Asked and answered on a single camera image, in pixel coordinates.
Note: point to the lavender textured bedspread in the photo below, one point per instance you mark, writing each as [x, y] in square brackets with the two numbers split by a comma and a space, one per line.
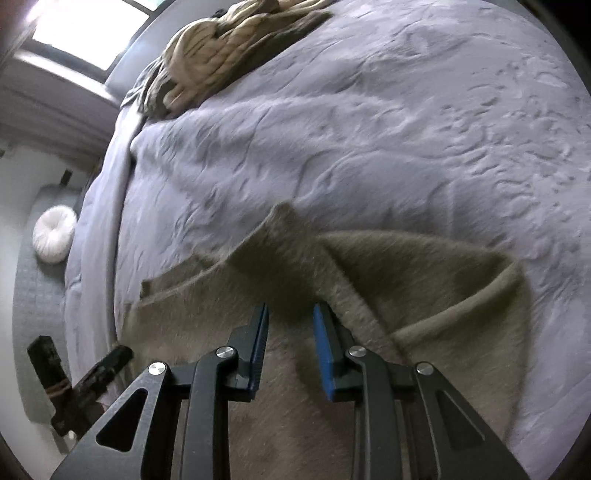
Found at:
[369, 129]

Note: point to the olive knit sweater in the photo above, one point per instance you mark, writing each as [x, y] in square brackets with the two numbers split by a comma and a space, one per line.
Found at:
[415, 286]

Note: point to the white round cushion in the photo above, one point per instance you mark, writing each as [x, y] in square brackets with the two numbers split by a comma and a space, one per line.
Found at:
[54, 234]

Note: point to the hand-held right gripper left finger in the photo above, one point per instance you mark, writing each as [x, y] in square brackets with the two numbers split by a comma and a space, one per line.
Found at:
[259, 350]

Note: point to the smooth lavender duvet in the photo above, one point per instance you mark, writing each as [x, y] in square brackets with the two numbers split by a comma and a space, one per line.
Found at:
[104, 207]

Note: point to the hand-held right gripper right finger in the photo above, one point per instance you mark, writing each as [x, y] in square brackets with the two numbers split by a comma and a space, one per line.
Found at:
[323, 350]

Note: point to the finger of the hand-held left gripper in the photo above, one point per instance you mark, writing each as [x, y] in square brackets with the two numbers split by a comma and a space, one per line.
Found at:
[108, 367]
[44, 362]

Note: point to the cream striped garment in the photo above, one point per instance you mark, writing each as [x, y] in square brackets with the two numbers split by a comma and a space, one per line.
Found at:
[207, 60]

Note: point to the bright window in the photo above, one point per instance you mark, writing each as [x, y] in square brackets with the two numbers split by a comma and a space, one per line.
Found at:
[87, 27]

